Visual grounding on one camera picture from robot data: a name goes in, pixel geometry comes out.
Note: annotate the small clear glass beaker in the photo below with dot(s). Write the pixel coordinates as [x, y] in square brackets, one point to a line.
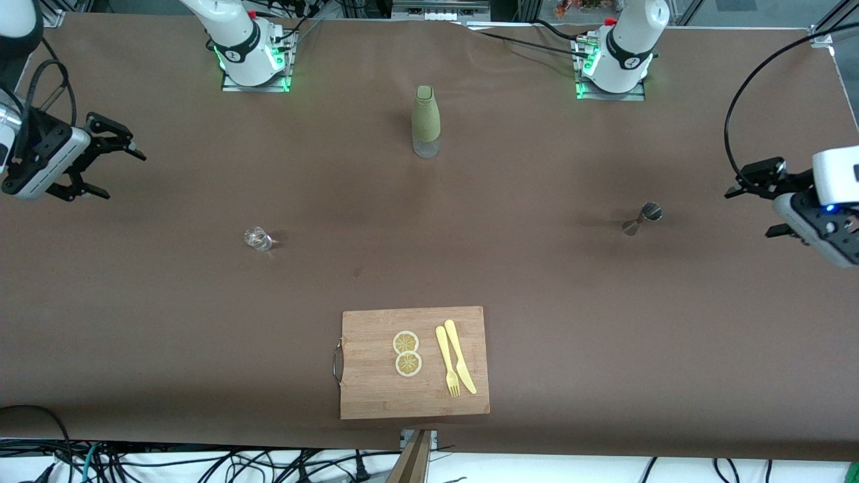
[257, 238]

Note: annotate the yellow plastic fork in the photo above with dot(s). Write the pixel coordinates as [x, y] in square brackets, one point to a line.
[445, 355]

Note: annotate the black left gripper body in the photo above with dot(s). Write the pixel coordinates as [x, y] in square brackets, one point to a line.
[794, 182]

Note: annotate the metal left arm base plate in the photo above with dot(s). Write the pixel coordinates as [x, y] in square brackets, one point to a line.
[604, 96]

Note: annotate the aluminium frame corner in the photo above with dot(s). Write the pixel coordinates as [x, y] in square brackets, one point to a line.
[822, 35]
[55, 17]

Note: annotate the green sleeved glass bottle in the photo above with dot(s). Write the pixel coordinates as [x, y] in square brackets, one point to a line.
[426, 114]

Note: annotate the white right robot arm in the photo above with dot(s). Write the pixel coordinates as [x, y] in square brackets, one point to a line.
[235, 40]

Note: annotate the wooden cutting board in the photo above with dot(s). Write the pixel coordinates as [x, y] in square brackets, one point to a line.
[376, 382]

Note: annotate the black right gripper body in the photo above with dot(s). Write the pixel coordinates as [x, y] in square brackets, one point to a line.
[41, 137]

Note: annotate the grey power strip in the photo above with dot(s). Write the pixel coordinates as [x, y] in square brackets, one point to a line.
[436, 8]

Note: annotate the yellow plastic knife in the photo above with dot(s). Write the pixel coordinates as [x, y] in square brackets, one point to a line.
[456, 349]

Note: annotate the small metal bracket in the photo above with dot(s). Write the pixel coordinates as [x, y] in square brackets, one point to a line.
[433, 437]

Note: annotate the steel double jigger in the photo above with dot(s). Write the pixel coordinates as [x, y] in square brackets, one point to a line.
[651, 212]

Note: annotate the yellow lemon slice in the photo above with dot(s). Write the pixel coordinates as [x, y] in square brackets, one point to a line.
[406, 342]
[408, 364]

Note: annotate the brown table cover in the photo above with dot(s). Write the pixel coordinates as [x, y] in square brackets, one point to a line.
[201, 335]

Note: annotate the small green object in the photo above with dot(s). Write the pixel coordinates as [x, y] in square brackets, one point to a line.
[854, 473]

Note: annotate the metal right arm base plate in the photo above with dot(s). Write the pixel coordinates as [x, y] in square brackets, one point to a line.
[255, 88]

